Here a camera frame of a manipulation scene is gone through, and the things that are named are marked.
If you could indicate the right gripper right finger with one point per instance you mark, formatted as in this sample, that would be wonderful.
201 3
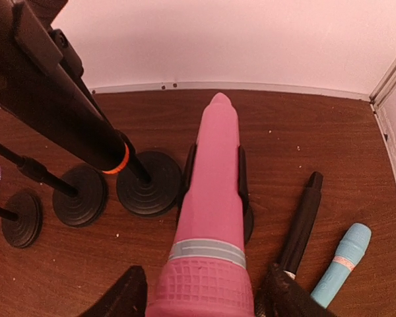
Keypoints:
280 295

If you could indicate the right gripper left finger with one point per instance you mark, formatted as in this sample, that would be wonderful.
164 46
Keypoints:
126 297

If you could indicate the black microphone with white band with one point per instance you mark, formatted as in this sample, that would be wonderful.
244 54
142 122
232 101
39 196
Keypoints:
302 224

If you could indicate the pink microphone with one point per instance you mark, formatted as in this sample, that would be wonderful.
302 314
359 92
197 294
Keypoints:
206 274

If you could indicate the blue microphone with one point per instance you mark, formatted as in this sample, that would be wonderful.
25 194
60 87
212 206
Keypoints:
348 254

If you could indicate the black stand of pink microphone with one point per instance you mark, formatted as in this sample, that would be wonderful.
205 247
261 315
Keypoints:
243 191

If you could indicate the black stand of purple microphone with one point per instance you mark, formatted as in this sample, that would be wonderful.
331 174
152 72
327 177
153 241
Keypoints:
21 219

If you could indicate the black stand of rhinestone microphone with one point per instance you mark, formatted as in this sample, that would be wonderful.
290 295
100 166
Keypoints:
79 196

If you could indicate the black stand of orange-ring microphone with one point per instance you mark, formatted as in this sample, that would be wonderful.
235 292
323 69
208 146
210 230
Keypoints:
149 182

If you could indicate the right aluminium corner post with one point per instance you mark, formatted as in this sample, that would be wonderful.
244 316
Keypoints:
391 86

